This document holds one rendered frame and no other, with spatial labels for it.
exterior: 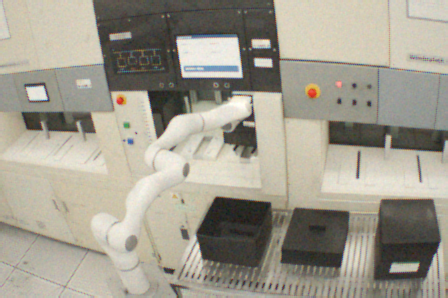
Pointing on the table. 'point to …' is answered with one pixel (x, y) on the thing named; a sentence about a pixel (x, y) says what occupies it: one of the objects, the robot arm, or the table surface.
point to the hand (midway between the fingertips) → (246, 94)
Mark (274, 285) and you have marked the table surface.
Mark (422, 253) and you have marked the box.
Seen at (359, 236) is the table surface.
